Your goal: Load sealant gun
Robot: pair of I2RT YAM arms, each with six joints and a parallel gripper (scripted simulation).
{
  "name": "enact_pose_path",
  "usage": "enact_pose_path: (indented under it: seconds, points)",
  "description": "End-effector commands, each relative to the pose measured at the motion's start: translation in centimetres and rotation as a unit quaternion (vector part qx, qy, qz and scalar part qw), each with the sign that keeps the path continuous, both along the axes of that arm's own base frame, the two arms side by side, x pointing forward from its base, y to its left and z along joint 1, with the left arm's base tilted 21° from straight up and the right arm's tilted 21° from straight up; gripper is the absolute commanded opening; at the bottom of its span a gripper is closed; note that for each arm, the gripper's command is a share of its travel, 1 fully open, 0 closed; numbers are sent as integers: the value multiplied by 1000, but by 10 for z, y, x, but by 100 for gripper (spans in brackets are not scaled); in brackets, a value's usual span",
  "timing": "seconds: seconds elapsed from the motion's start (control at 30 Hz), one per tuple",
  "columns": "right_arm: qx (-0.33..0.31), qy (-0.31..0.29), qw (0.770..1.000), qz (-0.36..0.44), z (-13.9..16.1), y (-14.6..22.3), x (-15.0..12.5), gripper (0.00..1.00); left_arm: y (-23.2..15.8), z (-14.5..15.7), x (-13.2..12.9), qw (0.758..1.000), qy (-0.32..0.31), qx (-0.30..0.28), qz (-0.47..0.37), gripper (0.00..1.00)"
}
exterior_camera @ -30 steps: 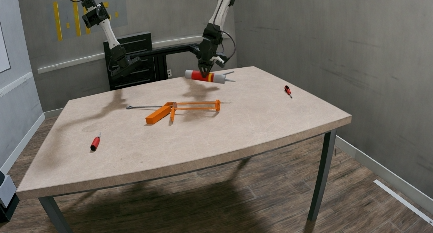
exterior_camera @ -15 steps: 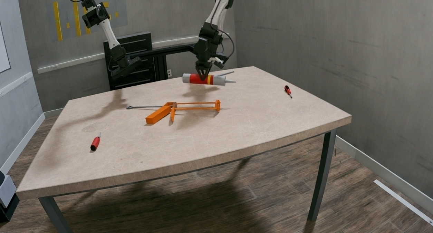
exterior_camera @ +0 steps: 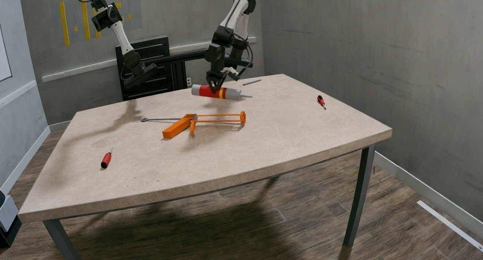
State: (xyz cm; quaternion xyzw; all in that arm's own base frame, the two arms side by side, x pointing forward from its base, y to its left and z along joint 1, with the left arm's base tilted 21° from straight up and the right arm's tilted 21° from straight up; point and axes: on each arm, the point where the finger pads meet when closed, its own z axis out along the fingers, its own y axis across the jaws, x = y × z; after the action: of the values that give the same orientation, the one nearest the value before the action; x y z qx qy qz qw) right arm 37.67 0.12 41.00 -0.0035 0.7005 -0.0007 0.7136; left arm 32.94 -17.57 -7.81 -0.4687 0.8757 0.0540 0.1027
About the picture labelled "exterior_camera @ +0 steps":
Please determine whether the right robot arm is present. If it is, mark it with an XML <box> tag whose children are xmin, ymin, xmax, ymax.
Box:
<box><xmin>91</xmin><ymin>0</ymin><xmax>156</xmax><ymax>86</ymax></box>

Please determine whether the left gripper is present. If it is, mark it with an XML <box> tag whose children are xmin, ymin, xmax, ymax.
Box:
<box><xmin>206</xmin><ymin>59</ymin><xmax>238</xmax><ymax>94</ymax></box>

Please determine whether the red and white cylinder with yellow stripe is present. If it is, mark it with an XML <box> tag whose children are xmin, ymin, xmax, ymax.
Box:
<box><xmin>191</xmin><ymin>84</ymin><xmax>252</xmax><ymax>101</ymax></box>

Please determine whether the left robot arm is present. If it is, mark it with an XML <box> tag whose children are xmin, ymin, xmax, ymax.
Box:
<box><xmin>204</xmin><ymin>0</ymin><xmax>256</xmax><ymax>64</ymax></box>

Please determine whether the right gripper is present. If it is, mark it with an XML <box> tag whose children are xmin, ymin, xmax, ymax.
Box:
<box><xmin>92</xmin><ymin>7</ymin><xmax>118</xmax><ymax>32</ymax></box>

